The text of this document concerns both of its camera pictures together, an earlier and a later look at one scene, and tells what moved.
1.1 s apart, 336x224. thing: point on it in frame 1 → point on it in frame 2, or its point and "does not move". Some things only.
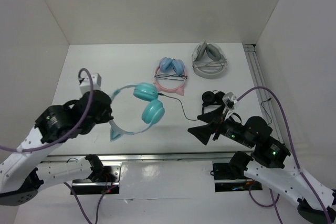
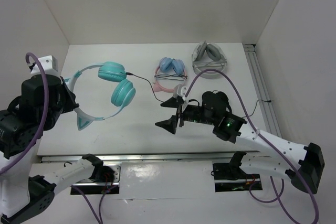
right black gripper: [202, 132] → [170, 124]
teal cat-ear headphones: [153, 111] → [123, 91]
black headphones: [210, 98] does not move
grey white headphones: [208, 60] does not move
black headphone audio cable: [160, 94] → [131, 74]
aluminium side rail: [255, 72] does not move
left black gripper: [107, 116] → [71, 102]
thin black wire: [269, 99] → [256, 105]
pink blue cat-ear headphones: [170, 75] does not move
